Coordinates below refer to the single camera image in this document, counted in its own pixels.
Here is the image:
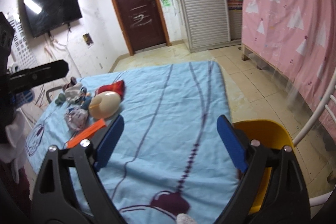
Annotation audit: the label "orange cardboard box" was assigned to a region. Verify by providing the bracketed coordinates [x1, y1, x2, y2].
[66, 119, 106, 149]

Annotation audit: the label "yellow plastic trash bin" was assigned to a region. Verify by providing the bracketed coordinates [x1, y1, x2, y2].
[232, 119, 296, 215]

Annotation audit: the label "left hand white glove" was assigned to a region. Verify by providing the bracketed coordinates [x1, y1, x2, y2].
[1, 90, 35, 184]

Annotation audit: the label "right hand white glove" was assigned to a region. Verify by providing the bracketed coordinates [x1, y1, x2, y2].
[176, 213, 197, 224]

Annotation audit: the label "calibration pattern board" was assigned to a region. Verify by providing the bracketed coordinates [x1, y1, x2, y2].
[5, 13, 38, 69]

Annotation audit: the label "beige knitted sock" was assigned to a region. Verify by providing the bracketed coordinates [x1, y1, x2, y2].
[64, 83, 87, 104]

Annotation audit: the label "clear plastic wrapper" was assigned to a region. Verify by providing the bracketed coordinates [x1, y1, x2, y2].
[64, 106, 88, 131]

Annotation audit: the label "cream egg-shaped toy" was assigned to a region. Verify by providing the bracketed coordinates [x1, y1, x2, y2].
[88, 92, 121, 119]

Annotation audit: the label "red cloth item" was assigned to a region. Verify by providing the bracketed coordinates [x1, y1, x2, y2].
[95, 80, 125, 99]

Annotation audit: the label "light blue bed sheet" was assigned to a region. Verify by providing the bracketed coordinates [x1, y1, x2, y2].
[26, 61, 239, 223]

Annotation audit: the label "dark brown wooden door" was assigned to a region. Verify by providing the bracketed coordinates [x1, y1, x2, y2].
[111, 0, 171, 56]

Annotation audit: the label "pink tree-print curtain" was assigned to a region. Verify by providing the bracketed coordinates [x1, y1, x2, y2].
[242, 0, 335, 110]

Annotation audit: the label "grey metal chair frame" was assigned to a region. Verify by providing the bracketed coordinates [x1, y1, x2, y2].
[46, 86, 63, 104]

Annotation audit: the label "wall cables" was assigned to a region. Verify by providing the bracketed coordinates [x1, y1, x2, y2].
[43, 27, 82, 77]

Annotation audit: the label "black wall television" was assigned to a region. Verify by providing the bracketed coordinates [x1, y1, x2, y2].
[23, 0, 82, 38]

